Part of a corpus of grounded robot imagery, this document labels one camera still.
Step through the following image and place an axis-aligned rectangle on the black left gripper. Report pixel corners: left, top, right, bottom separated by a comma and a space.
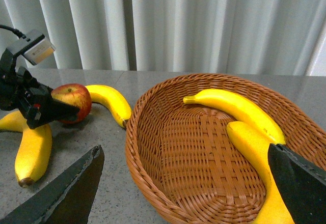
1, 49, 80, 129

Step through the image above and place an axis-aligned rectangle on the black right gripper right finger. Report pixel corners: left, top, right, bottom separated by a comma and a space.
267, 144, 325, 223

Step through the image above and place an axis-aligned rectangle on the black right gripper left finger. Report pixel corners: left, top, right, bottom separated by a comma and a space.
1, 145, 104, 223

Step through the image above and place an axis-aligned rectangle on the red apple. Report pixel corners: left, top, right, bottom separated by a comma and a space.
51, 83, 92, 124

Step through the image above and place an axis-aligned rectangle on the banana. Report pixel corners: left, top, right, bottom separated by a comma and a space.
15, 124, 52, 188
183, 89, 286, 145
0, 110, 26, 132
226, 121, 294, 223
86, 85, 132, 129

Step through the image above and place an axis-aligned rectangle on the banana in basket back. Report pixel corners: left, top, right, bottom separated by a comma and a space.
183, 89, 286, 145

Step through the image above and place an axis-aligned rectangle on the brown wicker basket right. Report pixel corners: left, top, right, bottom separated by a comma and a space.
126, 74, 325, 223

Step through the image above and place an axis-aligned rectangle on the white curtain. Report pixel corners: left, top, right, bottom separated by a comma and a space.
1, 0, 325, 76

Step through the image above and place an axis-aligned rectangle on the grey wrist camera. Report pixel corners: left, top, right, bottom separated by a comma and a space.
6, 30, 56, 66

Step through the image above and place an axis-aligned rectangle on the black camera cable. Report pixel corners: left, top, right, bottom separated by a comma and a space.
0, 24, 28, 40

